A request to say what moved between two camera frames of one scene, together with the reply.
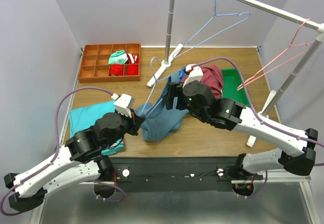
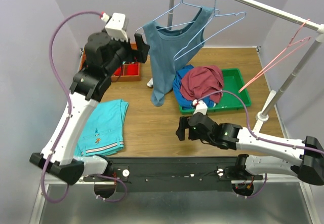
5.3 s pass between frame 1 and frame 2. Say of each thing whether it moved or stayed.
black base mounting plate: stayed
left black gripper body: moved
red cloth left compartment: stayed
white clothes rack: stayed
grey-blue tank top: moved
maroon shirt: stayed
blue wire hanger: moved
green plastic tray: stayed
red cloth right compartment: stayed
